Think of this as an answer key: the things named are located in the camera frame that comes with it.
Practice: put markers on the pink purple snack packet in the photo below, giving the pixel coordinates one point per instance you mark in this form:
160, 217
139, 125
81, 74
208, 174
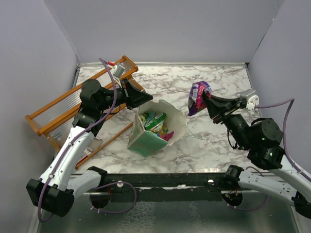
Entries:
198, 91

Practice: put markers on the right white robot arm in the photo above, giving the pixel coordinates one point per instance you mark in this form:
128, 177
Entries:
262, 139

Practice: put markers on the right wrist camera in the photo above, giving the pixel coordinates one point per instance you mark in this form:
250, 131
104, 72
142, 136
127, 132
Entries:
249, 99

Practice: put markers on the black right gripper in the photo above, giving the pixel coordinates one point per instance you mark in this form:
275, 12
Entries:
214, 108

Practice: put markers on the green paper gift bag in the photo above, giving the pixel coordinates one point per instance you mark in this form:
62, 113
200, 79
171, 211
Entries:
146, 143

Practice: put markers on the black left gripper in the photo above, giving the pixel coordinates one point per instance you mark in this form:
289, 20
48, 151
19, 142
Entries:
132, 97

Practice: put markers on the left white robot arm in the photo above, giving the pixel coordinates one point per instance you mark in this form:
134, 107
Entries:
55, 191

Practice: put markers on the small white box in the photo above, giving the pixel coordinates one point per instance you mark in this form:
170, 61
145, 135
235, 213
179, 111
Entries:
94, 145

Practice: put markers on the orange wooden rack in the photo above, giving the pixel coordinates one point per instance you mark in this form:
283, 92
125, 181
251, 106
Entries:
54, 119

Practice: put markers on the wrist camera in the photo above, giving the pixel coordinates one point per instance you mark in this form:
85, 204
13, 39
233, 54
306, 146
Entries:
117, 71
249, 99

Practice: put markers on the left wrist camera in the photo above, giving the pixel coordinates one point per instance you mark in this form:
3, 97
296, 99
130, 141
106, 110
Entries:
117, 71

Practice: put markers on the green snack packet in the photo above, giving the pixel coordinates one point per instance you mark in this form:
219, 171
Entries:
156, 123

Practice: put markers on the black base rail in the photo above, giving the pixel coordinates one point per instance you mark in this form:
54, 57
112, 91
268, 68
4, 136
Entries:
160, 187

